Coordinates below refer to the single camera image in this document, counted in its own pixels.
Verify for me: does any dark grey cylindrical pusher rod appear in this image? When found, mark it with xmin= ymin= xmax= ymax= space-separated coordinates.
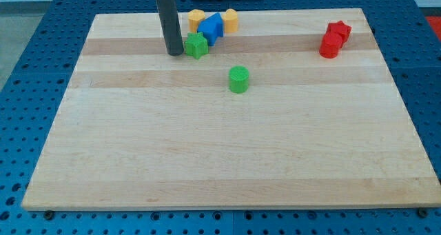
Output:
xmin=156 ymin=0 xmax=184 ymax=56

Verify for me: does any red star block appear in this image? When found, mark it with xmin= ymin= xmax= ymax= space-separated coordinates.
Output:
xmin=326 ymin=21 xmax=352 ymax=47

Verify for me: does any blue arrow-shaped block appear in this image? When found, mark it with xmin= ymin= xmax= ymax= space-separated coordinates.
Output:
xmin=197 ymin=12 xmax=224 ymax=46

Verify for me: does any green star block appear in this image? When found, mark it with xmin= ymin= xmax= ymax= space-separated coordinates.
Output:
xmin=184 ymin=32 xmax=209 ymax=59

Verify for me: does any yellow heart block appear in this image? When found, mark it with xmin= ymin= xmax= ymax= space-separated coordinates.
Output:
xmin=221 ymin=9 xmax=238 ymax=33

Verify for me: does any yellow hexagon block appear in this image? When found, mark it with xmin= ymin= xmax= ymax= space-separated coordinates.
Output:
xmin=187 ymin=9 xmax=205 ymax=33

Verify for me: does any light wooden board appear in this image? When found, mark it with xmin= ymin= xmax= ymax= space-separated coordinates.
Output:
xmin=22 ymin=8 xmax=440 ymax=211

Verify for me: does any red cylinder block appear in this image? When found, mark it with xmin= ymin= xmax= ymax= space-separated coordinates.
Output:
xmin=319 ymin=32 xmax=343 ymax=59

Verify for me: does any green cylinder block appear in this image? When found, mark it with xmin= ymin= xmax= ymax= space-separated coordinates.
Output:
xmin=228 ymin=65 xmax=249 ymax=94

